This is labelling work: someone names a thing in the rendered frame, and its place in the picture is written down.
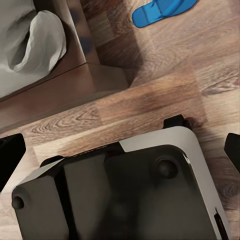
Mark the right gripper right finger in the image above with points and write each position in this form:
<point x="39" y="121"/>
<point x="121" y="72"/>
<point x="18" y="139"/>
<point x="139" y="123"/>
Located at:
<point x="232" y="149"/>

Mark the bed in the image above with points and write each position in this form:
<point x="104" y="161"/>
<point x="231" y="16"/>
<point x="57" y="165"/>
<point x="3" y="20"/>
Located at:
<point x="48" y="62"/>

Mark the sandal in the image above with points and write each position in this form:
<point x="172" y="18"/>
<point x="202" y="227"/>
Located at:
<point x="158" y="10"/>

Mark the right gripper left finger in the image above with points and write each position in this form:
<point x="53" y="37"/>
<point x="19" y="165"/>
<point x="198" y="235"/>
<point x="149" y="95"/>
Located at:
<point x="12" y="150"/>

